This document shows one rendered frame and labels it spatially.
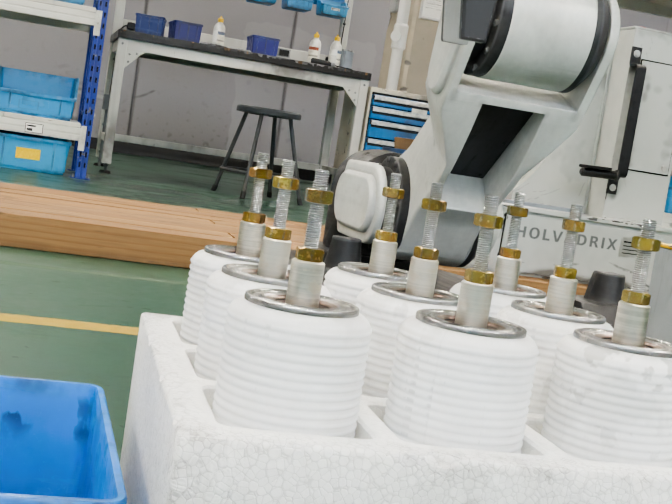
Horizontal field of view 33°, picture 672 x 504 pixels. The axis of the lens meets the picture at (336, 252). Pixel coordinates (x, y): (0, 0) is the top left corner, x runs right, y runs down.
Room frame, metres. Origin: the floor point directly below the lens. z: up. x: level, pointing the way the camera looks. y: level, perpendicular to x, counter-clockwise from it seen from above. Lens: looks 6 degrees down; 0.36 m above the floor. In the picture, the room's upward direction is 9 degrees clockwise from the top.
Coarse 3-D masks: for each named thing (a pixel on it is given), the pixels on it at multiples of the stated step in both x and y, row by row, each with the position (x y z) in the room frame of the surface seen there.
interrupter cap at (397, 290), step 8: (376, 288) 0.86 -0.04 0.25; (384, 288) 0.87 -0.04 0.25; (392, 288) 0.88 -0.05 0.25; (400, 288) 0.89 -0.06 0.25; (392, 296) 0.84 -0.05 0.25; (400, 296) 0.84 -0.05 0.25; (408, 296) 0.84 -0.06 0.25; (416, 296) 0.84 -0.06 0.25; (440, 296) 0.88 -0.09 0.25; (448, 296) 0.88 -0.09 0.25; (456, 296) 0.89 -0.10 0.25; (432, 304) 0.84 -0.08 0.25; (440, 304) 0.84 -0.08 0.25; (448, 304) 0.84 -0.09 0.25; (456, 304) 0.85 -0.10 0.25
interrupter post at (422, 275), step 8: (416, 264) 0.86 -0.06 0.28; (424, 264) 0.86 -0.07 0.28; (432, 264) 0.86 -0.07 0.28; (416, 272) 0.86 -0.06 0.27; (424, 272) 0.86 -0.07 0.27; (432, 272) 0.86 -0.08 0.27; (408, 280) 0.87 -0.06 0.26; (416, 280) 0.86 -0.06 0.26; (424, 280) 0.86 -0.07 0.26; (432, 280) 0.87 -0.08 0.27; (408, 288) 0.87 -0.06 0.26; (416, 288) 0.86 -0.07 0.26; (424, 288) 0.86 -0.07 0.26; (432, 288) 0.87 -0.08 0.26; (424, 296) 0.86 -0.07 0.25; (432, 296) 0.87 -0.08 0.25
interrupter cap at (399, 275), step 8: (344, 264) 0.99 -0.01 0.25; (352, 264) 1.00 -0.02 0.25; (360, 264) 1.01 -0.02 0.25; (368, 264) 1.02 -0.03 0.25; (352, 272) 0.96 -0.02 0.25; (360, 272) 0.95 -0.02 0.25; (368, 272) 0.95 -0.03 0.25; (400, 272) 1.00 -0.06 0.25; (408, 272) 1.01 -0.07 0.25; (392, 280) 0.95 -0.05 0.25; (400, 280) 0.95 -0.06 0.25
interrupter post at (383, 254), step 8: (376, 240) 0.98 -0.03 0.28; (376, 248) 0.98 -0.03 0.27; (384, 248) 0.97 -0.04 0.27; (392, 248) 0.98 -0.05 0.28; (376, 256) 0.98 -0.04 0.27; (384, 256) 0.97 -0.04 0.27; (392, 256) 0.98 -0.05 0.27; (376, 264) 0.97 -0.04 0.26; (384, 264) 0.97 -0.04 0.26; (392, 264) 0.98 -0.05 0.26; (376, 272) 0.97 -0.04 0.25; (384, 272) 0.97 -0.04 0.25; (392, 272) 0.98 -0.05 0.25
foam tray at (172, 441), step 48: (144, 336) 0.94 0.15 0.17; (144, 384) 0.88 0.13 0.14; (192, 384) 0.76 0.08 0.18; (144, 432) 0.83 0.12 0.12; (192, 432) 0.64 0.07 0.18; (240, 432) 0.66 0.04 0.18; (288, 432) 0.68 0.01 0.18; (384, 432) 0.71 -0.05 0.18; (528, 432) 0.78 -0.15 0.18; (144, 480) 0.78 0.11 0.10; (192, 480) 0.64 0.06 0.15; (240, 480) 0.64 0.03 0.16; (288, 480) 0.65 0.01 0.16; (336, 480) 0.66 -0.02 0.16; (384, 480) 0.67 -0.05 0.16; (432, 480) 0.67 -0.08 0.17; (480, 480) 0.68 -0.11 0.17; (528, 480) 0.69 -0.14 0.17; (576, 480) 0.70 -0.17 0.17; (624, 480) 0.70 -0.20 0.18
